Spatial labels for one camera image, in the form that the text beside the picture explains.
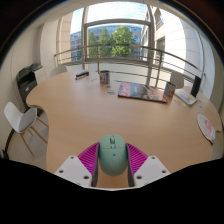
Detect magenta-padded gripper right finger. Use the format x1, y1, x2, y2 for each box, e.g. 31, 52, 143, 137
126, 142, 171, 188

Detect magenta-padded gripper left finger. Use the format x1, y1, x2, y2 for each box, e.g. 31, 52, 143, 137
54, 142, 101, 188

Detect mint green computer mouse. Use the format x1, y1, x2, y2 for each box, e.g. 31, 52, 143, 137
98, 134, 129, 177

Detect round pink printed mouse pad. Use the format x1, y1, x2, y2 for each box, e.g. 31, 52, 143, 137
196, 113, 217, 144

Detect white chair with wooden legs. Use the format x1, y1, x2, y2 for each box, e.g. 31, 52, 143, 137
3, 101, 50, 156

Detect red cover magazine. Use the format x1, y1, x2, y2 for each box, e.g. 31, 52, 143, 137
117, 81, 169, 104

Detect illustrated light blue book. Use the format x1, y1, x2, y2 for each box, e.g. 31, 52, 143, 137
174, 88, 198, 107

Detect black flat box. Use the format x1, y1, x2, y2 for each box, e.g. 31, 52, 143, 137
75, 70, 90, 81

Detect small printed container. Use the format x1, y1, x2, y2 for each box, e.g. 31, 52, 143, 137
99, 69, 111, 85

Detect black office printer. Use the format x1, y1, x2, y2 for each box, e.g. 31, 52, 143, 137
15, 62, 44, 113

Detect metal balcony railing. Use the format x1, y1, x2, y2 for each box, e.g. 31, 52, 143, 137
53, 43, 206, 88

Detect green trees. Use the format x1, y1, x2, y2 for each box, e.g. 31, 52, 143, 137
87, 25, 137, 58

